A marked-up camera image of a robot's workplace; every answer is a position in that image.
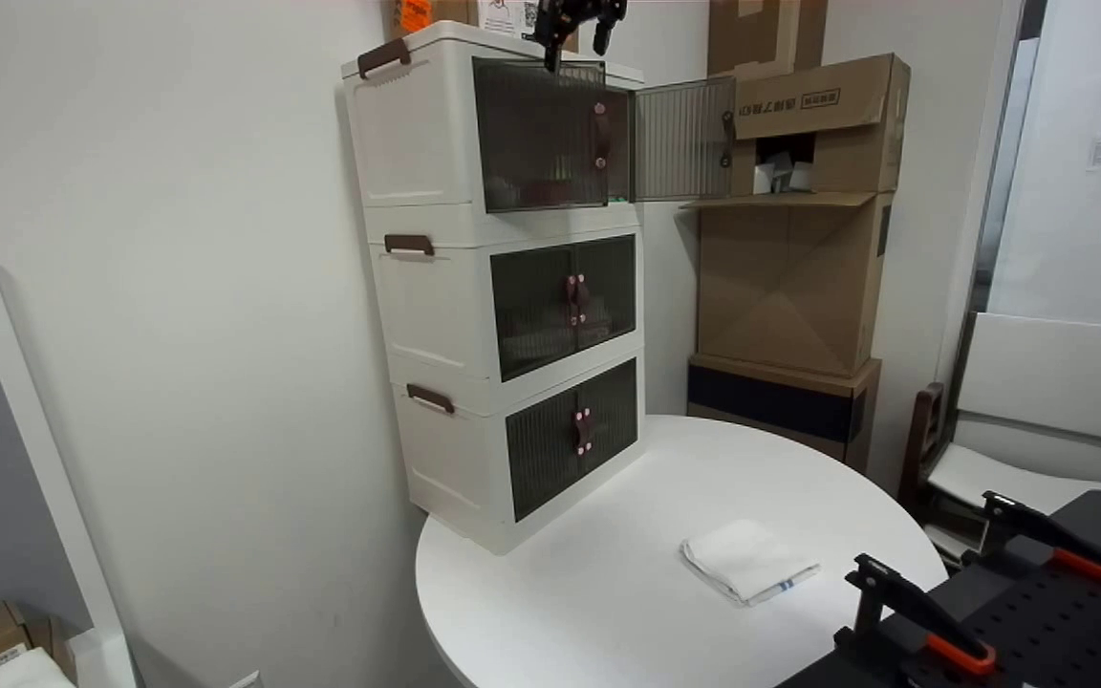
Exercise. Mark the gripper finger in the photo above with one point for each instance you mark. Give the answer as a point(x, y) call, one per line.
point(605, 27)
point(551, 38)

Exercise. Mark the white storage cabinet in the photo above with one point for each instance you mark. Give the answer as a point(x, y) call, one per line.
point(417, 143)

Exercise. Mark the stack of cardboard boxes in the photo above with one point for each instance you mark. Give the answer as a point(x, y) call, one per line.
point(789, 287)

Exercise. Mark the smoky cabinet door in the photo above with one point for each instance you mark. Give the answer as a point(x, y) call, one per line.
point(680, 143)
point(541, 459)
point(615, 411)
point(611, 287)
point(536, 139)
point(529, 315)

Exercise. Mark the cardboard box with orange label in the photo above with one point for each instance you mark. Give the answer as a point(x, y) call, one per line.
point(436, 13)

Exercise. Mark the black and orange clamp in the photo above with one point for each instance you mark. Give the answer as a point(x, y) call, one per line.
point(1047, 535)
point(914, 612)

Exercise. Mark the white cushioned wooden chair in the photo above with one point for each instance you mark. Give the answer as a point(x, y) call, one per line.
point(1038, 411)

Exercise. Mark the folded white towel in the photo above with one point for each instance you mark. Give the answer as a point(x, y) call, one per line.
point(746, 562)

